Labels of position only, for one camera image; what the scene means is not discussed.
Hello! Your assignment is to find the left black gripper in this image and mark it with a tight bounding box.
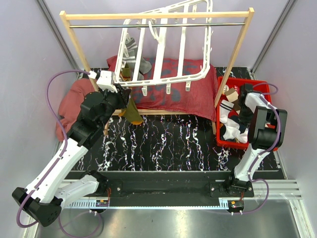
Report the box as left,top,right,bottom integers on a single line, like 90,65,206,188
98,83,131,127

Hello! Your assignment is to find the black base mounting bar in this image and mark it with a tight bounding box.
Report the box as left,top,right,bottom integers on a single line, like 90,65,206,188
101,171,254,209

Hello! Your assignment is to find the red plastic bin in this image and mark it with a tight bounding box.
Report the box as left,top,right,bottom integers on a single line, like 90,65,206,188
216,77,272,150

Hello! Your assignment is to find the grey striped sock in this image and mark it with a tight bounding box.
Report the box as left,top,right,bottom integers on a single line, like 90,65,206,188
123,38,152,81

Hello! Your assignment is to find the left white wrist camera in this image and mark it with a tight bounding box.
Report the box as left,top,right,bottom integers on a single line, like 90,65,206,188
97,70,117,93

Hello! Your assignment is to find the navy dark sock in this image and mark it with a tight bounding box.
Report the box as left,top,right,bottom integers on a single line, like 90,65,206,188
220,116,248,140

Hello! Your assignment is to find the pink crumpled cloth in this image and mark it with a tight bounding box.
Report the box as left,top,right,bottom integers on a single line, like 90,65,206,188
58,78,95,133

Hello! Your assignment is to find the metal rack rail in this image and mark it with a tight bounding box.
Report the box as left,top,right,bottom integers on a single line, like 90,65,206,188
70,22,245,29

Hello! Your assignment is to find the white plastic clip hanger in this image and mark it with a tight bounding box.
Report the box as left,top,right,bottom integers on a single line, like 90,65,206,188
114,0,213,96

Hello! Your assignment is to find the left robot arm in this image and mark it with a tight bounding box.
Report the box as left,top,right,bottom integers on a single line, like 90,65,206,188
12,84,131,227

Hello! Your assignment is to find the red patterned pillow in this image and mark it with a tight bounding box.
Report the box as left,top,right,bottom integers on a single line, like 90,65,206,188
100,55,222,121

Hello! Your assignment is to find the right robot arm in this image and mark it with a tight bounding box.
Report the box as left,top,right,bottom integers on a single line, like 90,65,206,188
222,84,288,197

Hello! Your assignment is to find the olive green ribbed sock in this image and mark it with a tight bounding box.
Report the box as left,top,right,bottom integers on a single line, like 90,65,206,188
118,64,144,126

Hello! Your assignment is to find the wooden clothes rack frame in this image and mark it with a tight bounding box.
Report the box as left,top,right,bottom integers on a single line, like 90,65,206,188
59,6,255,136

